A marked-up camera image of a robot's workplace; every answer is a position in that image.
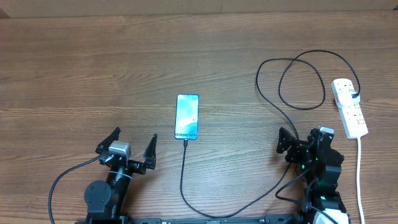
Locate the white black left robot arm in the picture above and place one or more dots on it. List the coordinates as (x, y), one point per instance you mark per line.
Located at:
(105, 199)

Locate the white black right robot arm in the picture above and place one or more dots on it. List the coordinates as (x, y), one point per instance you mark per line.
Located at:
(320, 168)

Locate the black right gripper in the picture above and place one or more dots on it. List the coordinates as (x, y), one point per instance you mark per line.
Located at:
(284, 144)

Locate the Samsung Galaxy smartphone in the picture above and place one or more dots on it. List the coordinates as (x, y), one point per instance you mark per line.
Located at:
(186, 117)

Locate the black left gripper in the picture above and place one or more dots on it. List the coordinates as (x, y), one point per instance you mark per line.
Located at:
(139, 167)

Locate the white charger plug adapter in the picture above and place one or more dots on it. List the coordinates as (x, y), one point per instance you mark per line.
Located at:
(347, 98)

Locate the white power strip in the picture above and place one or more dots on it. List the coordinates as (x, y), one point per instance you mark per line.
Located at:
(352, 117)

